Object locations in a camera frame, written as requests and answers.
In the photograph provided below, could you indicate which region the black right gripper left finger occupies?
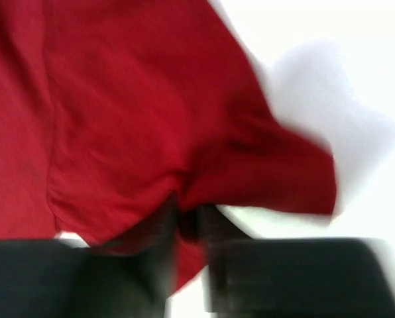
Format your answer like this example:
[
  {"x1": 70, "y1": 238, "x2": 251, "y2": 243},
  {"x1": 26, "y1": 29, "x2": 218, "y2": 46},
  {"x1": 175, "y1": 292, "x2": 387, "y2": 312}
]
[{"x1": 0, "y1": 197, "x2": 178, "y2": 317}]

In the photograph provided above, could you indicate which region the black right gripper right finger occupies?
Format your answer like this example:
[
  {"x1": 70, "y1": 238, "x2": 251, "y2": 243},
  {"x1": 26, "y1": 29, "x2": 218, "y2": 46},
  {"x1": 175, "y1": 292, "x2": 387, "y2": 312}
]
[{"x1": 197, "y1": 204, "x2": 395, "y2": 318}]

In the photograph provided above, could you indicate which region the red t shirt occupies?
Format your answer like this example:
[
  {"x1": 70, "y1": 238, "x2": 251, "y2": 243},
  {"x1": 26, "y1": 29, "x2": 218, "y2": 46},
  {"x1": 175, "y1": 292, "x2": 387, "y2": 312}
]
[{"x1": 0, "y1": 1, "x2": 337, "y2": 287}]

